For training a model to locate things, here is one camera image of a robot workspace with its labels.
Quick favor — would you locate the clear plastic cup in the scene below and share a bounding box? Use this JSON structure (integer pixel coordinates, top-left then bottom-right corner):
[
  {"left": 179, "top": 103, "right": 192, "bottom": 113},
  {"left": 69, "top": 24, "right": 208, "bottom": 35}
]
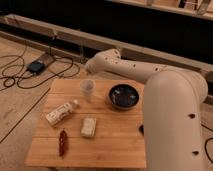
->
[{"left": 80, "top": 79, "right": 95, "bottom": 102}]

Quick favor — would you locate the white sponge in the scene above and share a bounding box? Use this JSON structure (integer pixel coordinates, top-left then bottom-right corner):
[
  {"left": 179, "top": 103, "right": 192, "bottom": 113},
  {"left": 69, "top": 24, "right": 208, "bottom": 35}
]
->
[{"left": 81, "top": 118, "right": 96, "bottom": 137}]

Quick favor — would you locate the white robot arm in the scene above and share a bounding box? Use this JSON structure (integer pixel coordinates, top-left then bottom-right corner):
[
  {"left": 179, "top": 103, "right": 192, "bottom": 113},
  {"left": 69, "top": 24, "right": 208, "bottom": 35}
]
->
[{"left": 85, "top": 49, "right": 208, "bottom": 171}]

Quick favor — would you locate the blue power adapter box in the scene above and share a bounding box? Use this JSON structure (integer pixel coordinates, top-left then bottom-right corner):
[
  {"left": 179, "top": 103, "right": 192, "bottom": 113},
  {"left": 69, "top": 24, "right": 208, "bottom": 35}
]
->
[{"left": 27, "top": 61, "right": 45, "bottom": 74}]

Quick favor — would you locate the red chili pepper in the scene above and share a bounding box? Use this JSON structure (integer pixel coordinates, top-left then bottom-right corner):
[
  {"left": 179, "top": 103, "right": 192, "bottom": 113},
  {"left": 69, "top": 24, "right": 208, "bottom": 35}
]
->
[{"left": 59, "top": 130, "right": 67, "bottom": 157}]

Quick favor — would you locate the wooden shelf rail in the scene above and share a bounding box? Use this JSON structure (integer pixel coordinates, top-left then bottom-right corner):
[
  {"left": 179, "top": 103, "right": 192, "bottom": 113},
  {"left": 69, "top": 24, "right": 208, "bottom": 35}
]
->
[{"left": 0, "top": 14, "right": 213, "bottom": 82}]

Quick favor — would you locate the white plastic bottle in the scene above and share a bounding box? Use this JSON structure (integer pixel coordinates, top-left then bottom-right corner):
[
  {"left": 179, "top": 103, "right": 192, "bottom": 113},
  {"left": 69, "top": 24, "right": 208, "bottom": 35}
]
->
[{"left": 46, "top": 100, "right": 79, "bottom": 126}]

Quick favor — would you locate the wooden table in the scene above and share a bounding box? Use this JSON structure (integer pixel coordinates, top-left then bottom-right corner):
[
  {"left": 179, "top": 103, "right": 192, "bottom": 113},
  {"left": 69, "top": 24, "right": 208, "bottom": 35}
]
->
[{"left": 25, "top": 79, "right": 146, "bottom": 169}]

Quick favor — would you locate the black eraser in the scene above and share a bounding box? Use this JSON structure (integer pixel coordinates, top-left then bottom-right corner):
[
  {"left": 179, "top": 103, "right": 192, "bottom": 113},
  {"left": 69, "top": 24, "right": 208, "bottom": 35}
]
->
[{"left": 139, "top": 124, "right": 144, "bottom": 135}]

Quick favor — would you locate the dark blue bowl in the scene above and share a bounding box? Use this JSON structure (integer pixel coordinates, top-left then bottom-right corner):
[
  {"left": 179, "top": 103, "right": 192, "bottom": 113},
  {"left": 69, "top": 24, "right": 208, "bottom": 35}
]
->
[{"left": 108, "top": 84, "right": 139, "bottom": 110}]

